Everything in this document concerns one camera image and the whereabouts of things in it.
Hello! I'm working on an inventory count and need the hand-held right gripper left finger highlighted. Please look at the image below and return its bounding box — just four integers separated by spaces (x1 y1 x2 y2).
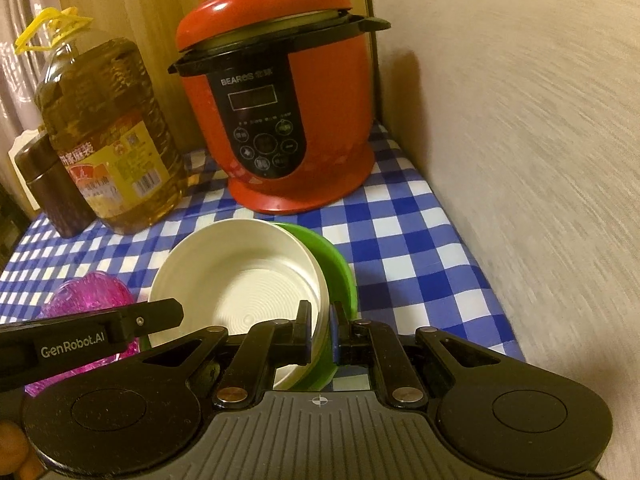
137 300 315 409

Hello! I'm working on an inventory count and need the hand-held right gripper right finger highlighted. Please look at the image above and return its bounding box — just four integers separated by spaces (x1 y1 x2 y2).
330 301 506 407

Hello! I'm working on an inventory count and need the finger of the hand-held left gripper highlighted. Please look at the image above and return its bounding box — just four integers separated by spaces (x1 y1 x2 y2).
112 298 184 344

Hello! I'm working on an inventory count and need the green plastic bowl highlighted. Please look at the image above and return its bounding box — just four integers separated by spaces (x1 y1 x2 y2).
270 222 359 393

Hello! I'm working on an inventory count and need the white ceramic bowl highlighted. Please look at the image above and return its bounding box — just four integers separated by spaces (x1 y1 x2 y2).
148 218 331 390

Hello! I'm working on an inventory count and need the person's left hand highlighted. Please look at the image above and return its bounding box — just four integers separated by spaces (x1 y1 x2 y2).
0 421 43 480

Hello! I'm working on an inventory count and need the blue white checked tablecloth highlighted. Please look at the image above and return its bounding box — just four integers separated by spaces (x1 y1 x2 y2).
0 120 526 397

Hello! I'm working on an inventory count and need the brown cylindrical canister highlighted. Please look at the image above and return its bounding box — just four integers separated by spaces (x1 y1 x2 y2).
14 130 98 238

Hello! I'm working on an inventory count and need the large cooking oil bottle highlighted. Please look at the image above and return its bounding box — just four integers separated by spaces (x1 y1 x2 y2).
14 7 190 235

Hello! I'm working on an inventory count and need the white wooden chair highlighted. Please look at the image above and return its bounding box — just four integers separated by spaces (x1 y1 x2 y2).
7 127 48 211

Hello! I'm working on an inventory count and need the red electric pressure cooker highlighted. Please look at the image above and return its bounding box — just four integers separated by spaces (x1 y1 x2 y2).
167 0 392 213

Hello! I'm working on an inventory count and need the beige curtain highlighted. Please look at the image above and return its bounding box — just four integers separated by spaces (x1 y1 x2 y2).
0 0 56 196

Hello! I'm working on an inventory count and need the wooden wall panel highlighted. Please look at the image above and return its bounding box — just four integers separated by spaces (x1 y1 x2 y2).
50 0 381 156

